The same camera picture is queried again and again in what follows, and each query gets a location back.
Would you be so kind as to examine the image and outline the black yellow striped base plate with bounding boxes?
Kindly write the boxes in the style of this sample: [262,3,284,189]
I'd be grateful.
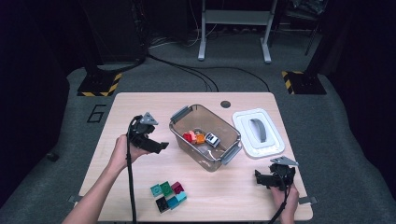
[77,72,123,97]
[281,70,328,95]

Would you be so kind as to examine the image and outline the hand-held gripper black cable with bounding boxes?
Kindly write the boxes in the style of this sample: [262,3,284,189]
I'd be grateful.
[125,115,143,224]
[269,174,292,224]

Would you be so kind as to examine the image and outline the maroon building block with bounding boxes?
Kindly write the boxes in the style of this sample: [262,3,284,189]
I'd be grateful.
[170,181,185,195]

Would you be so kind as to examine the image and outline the left hand-held gripper black cable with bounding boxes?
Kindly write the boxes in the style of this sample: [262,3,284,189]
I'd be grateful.
[125,115,143,224]

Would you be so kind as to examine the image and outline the dark chair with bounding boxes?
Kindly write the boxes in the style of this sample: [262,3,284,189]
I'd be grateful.
[274,0,330,57]

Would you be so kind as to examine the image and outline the bundle of pale floor cables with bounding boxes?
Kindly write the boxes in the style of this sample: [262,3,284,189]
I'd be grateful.
[148,29,204,49]

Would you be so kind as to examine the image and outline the white metal stand frame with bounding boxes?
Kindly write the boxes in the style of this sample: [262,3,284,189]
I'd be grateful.
[197,0,278,64]

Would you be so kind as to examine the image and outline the grey table bracket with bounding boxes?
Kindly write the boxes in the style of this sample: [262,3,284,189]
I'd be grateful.
[68,195,89,204]
[298,195,318,205]

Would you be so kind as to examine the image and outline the teal green building block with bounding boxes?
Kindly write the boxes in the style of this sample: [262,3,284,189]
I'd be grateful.
[149,184,163,198]

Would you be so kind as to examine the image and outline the dark cabinet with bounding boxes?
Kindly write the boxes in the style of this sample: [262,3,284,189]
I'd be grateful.
[81,0,148,64]

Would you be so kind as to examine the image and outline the person's right hand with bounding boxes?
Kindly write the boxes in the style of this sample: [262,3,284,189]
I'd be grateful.
[270,184,301,224]

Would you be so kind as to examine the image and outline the black floor cable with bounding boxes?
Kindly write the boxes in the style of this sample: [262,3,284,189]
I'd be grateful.
[146,52,219,93]
[188,65,271,93]

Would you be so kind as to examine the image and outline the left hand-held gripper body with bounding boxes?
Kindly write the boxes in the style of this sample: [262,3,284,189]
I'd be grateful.
[127,111,159,149]

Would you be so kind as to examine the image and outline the clear plastic storage box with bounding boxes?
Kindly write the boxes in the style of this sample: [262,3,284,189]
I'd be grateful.
[168,104,244,173]

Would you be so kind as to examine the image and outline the dark teal blue building block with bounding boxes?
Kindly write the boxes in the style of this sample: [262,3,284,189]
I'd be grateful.
[166,196,181,210]

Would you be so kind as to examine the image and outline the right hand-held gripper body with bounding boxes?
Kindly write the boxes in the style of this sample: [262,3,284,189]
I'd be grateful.
[269,156,299,191]

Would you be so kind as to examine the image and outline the person's left hand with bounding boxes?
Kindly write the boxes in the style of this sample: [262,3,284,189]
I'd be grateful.
[106,134,151,172]

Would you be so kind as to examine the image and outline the white lid with grey handle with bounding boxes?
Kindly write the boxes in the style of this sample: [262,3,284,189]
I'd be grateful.
[232,107,286,159]

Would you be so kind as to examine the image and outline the right hand-held gripper black cable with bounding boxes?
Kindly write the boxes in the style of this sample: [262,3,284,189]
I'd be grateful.
[269,174,292,224]

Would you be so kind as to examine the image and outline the black building block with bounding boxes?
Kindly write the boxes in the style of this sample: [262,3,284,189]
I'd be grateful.
[155,197,171,215]

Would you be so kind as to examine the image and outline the white and grey toy car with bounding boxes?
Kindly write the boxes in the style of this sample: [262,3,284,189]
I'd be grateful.
[205,132,221,148]

